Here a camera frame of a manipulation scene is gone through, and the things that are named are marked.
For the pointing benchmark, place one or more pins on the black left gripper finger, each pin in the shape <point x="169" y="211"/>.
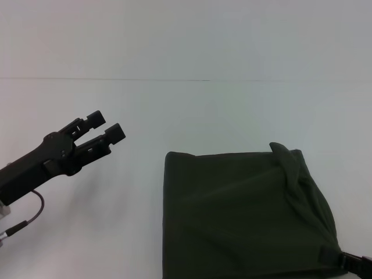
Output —
<point x="90" y="123"/>
<point x="101" y="143"/>

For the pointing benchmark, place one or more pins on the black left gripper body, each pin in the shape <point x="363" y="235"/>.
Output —
<point x="37" y="165"/>

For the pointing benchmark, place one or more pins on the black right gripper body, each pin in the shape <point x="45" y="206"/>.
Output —
<point x="360" y="266"/>

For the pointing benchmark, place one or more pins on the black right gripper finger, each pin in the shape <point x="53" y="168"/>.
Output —
<point x="332" y="254"/>

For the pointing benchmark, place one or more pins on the dark green t-shirt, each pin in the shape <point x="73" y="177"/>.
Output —
<point x="247" y="215"/>

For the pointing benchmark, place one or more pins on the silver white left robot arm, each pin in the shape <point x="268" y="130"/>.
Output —
<point x="4" y="210"/>

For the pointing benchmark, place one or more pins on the silver connector peg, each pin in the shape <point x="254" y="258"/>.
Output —
<point x="3" y="238"/>

